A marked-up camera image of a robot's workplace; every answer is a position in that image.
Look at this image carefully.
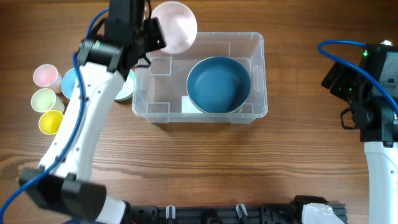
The pink bowl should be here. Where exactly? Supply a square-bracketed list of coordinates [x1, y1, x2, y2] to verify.
[152, 1, 198, 54]

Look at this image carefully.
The mint green bowl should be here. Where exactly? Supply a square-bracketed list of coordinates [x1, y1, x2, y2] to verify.
[115, 70, 135, 101]

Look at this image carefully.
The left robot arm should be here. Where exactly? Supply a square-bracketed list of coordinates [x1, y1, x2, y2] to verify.
[19, 17, 165, 223]

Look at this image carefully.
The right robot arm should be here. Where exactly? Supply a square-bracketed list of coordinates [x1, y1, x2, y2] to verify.
[322, 63, 397, 223]

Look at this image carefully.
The white label in container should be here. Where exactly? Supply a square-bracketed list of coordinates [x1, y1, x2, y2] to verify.
[181, 96, 202, 113]

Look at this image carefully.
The clear plastic storage container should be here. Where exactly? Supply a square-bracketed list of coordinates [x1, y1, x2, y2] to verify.
[132, 32, 269, 124]

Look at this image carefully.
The light blue bowl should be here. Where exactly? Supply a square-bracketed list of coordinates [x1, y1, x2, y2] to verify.
[61, 68, 76, 99]

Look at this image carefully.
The pink cup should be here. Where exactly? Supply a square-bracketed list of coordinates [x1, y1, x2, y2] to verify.
[33, 64, 62, 93]

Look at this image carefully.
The pale green cup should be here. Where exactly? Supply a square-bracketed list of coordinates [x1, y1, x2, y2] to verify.
[30, 88, 65, 113]

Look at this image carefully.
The yellow cup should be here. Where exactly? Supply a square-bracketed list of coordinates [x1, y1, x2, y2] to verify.
[39, 110, 63, 135]

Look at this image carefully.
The right blue cable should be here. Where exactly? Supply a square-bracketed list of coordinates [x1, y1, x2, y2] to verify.
[317, 39, 398, 116]

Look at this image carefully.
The blue cable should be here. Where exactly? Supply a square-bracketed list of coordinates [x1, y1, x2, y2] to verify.
[0, 7, 110, 224]
[317, 39, 398, 116]

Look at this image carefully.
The left blue cable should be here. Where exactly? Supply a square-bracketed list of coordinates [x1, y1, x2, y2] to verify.
[0, 7, 110, 224]

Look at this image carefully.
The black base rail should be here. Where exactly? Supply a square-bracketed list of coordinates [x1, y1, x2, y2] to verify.
[124, 203, 348, 224]

